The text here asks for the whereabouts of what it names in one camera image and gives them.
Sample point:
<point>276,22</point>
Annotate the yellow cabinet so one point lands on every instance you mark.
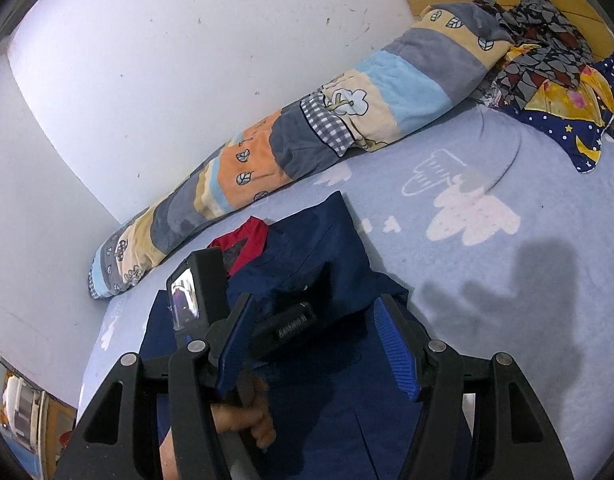
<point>54,425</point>

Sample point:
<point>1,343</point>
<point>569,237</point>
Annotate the navy yellow star-print cloth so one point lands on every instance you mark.
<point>584,135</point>

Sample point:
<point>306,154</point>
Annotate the grey red leaf-pattern garment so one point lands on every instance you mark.
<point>542,50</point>

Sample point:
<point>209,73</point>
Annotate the rolled patchwork quilt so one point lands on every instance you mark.
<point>287,140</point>

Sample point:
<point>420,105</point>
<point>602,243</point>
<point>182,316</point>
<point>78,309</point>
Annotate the light blue cloud bed sheet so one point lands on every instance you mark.
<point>487,285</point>

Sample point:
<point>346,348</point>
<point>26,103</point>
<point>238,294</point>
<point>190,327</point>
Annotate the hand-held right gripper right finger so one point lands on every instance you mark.
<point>397,355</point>

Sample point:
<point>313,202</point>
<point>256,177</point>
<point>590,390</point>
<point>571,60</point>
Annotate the white appliance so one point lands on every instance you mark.
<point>19,405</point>

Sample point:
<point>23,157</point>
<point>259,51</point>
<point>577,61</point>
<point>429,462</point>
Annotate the person's left forearm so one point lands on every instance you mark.
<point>166,460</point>

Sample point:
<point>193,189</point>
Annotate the person's left hand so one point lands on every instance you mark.
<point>254,416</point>

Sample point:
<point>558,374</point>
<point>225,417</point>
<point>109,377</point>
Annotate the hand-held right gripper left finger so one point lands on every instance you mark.
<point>236,345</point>

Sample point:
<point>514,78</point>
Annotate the navy blue garment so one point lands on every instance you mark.
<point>312,410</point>

